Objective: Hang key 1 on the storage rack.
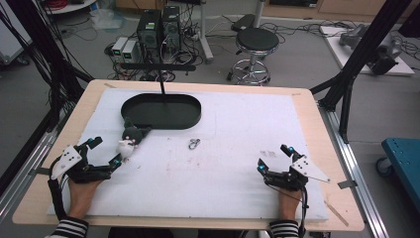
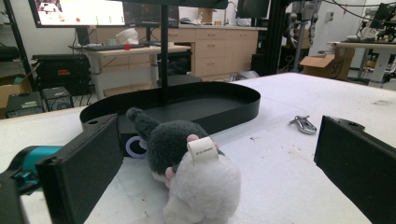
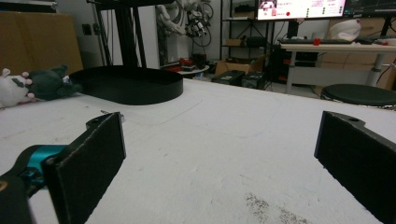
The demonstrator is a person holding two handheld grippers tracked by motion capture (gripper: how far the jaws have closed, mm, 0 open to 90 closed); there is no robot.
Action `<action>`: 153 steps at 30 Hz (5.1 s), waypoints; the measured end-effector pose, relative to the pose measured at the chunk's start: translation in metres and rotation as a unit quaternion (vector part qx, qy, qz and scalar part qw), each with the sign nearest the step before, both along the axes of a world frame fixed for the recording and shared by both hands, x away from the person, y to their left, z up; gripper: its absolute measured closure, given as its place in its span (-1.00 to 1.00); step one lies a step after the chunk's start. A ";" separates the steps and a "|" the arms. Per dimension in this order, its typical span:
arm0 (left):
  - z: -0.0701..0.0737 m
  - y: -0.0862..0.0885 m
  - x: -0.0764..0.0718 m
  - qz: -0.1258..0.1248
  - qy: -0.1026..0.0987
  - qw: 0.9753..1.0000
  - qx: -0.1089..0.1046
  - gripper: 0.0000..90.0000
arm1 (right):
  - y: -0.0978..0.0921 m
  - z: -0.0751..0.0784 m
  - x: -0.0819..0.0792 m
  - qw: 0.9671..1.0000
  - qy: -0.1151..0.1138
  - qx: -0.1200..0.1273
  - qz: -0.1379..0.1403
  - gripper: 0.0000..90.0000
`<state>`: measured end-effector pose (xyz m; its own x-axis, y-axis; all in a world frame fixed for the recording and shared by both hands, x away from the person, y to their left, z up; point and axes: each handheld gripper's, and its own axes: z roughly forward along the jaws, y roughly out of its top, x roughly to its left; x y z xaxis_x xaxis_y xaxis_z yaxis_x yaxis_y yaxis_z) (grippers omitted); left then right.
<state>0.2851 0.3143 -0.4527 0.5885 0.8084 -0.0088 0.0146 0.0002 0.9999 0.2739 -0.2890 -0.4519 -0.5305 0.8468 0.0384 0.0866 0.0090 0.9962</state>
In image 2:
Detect printed cardboard box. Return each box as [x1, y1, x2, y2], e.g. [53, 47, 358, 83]
[300, 46, 356, 82]

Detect black oval tray stand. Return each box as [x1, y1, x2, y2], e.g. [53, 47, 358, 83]
[78, 0, 262, 158]

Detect black equipment case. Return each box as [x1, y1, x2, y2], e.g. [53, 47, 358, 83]
[32, 54, 92, 96]

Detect black keyboard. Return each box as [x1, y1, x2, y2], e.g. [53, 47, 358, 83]
[82, 43, 125, 51]

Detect wooden desk with white legs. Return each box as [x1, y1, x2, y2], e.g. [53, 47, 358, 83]
[68, 45, 191, 101]

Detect black metal frame post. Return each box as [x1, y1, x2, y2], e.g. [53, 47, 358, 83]
[262, 0, 292, 77]
[3, 0, 38, 92]

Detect white work table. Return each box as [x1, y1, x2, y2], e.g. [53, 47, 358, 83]
[326, 40, 396, 89]

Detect black computer tower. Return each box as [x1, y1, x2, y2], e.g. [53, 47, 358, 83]
[5, 91, 45, 119]
[41, 86, 75, 112]

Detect open cardboard box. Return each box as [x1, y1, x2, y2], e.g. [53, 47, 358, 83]
[0, 74, 32, 110]

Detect large lit monitor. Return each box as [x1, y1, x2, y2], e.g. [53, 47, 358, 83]
[27, 0, 127, 29]

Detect white rounded object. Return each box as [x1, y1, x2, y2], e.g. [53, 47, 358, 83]
[115, 27, 140, 46]

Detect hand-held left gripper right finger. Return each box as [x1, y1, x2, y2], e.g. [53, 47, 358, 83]
[313, 115, 396, 224]

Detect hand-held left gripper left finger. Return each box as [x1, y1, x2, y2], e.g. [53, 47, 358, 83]
[35, 113, 124, 224]

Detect silver metal carabiner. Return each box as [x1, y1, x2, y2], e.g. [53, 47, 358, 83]
[289, 115, 318, 135]

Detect small pink white object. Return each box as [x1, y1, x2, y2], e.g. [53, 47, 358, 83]
[125, 106, 242, 224]

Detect white foam mat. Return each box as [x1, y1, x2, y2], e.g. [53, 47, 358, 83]
[0, 72, 396, 224]

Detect wooden drawer cabinets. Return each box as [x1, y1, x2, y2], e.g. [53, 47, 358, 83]
[167, 24, 260, 82]

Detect dark monitor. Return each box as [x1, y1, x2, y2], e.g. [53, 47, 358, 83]
[122, 3, 180, 28]

